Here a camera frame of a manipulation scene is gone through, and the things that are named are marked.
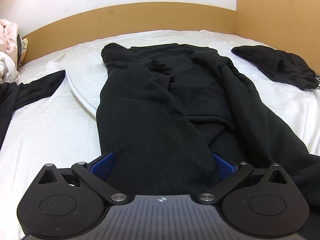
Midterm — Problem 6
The black fleece sweater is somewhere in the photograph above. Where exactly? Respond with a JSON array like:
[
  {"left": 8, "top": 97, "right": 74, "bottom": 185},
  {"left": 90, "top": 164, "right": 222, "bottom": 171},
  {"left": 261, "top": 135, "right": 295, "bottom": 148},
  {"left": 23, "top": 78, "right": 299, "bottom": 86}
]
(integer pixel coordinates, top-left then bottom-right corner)
[{"left": 96, "top": 42, "right": 320, "bottom": 232}]

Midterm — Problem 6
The yellow grey garment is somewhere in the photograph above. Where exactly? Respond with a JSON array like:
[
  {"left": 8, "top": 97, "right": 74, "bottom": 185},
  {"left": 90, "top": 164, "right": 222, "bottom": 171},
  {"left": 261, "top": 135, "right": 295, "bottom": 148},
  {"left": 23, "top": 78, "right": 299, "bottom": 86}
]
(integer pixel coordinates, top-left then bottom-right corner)
[{"left": 15, "top": 33, "right": 29, "bottom": 67}]

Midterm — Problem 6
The pink padded jacket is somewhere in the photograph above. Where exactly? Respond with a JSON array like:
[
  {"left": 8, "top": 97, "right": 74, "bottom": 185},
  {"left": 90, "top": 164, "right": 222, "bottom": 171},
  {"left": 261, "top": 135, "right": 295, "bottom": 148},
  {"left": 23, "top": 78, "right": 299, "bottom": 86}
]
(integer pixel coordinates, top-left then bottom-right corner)
[{"left": 0, "top": 19, "right": 21, "bottom": 55}]

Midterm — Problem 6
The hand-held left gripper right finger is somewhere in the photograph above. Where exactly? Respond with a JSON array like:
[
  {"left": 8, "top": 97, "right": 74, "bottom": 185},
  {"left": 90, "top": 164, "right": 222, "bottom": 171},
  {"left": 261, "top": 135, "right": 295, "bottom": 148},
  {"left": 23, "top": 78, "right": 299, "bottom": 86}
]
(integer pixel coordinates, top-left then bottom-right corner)
[{"left": 197, "top": 154, "right": 291, "bottom": 204}]

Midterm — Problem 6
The black suit jacket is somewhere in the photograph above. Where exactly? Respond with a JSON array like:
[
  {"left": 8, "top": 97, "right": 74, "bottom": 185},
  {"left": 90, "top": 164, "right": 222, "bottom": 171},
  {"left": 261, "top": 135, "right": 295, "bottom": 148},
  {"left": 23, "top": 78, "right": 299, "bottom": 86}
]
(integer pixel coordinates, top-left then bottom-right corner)
[{"left": 0, "top": 70, "right": 66, "bottom": 151}]

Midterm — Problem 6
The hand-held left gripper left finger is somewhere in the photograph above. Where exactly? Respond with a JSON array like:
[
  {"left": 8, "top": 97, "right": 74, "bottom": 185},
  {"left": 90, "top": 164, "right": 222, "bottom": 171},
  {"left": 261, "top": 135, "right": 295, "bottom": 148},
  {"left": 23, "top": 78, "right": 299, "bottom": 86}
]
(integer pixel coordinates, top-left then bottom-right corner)
[{"left": 37, "top": 152, "right": 129, "bottom": 204}]

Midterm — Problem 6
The white crumpled garment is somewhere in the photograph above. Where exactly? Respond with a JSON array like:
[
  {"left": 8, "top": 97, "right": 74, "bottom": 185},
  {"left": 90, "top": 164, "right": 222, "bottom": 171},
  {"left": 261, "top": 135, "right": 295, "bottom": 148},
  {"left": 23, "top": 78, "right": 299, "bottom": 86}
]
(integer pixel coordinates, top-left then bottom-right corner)
[{"left": 0, "top": 51, "right": 19, "bottom": 83}]

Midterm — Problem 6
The folded black garment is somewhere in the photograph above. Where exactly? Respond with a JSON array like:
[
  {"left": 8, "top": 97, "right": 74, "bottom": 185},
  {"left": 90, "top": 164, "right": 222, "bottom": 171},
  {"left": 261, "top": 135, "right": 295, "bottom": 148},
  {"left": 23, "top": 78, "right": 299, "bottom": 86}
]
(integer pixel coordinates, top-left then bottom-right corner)
[{"left": 230, "top": 45, "right": 320, "bottom": 91}]

